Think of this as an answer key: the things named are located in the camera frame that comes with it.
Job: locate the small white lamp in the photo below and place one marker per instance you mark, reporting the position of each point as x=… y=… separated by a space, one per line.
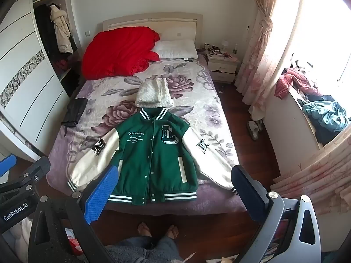
x=224 y=43

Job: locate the white nightstand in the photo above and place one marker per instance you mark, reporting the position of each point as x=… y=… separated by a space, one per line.
x=220 y=65

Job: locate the white knit sweater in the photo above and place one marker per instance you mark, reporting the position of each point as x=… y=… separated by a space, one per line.
x=153 y=94

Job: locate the pink clothes heap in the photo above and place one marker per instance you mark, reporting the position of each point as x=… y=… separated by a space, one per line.
x=293 y=79

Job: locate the white pillow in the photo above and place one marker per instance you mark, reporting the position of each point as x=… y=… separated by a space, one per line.
x=175 y=48

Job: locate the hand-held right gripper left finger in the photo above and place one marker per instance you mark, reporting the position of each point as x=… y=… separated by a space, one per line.
x=101 y=193

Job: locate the green varsity jacket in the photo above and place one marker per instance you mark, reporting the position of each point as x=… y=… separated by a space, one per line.
x=153 y=164

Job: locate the red clothes in wardrobe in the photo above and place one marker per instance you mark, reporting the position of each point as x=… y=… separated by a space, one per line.
x=63 y=64

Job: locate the beige hanging coat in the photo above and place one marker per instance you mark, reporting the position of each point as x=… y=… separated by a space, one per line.
x=61 y=33

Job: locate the red duvet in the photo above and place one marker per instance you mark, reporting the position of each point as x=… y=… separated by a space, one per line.
x=118 y=52

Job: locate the person's grey trousers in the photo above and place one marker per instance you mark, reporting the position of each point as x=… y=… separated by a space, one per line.
x=142 y=252

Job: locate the black garment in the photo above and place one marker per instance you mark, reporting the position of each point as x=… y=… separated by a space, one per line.
x=74 y=112

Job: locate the person's foot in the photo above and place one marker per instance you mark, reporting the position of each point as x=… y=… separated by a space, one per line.
x=144 y=229
x=172 y=231

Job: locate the grey slipper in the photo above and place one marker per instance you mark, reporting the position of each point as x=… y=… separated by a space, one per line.
x=260 y=125
x=252 y=131

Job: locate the person's right foot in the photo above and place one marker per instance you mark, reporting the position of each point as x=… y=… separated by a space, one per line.
x=172 y=231

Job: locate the beige bed headboard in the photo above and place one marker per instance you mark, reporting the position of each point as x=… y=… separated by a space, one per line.
x=175 y=23

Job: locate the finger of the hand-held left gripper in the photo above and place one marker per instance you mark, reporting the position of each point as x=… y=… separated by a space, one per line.
x=6 y=165
x=33 y=174

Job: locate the person's left foot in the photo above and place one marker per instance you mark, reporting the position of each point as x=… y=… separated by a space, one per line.
x=144 y=229

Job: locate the white wardrobe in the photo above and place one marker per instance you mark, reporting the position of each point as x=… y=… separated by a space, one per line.
x=27 y=60

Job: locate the pink floral curtain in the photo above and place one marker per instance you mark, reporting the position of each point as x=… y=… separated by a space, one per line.
x=315 y=175
x=266 y=46

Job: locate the black hanging coat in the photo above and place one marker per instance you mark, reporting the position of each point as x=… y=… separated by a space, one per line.
x=45 y=33

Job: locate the teal clothes heap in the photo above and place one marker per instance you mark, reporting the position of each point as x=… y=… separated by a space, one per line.
x=326 y=115

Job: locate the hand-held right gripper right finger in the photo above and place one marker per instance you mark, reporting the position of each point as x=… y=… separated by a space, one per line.
x=246 y=194

